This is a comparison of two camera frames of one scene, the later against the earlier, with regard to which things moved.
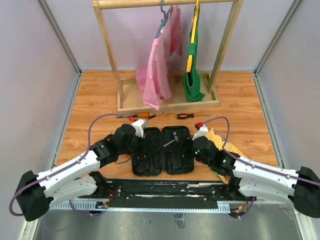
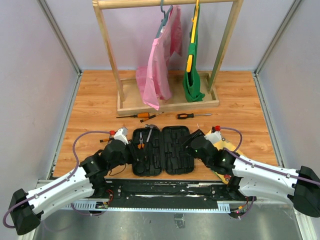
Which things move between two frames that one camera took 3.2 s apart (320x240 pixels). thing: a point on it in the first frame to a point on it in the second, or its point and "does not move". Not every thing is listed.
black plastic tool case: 170,149 does not move
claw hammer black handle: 175,139 to 151,126
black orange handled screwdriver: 191,115 does not move
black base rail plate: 161,193 does not move
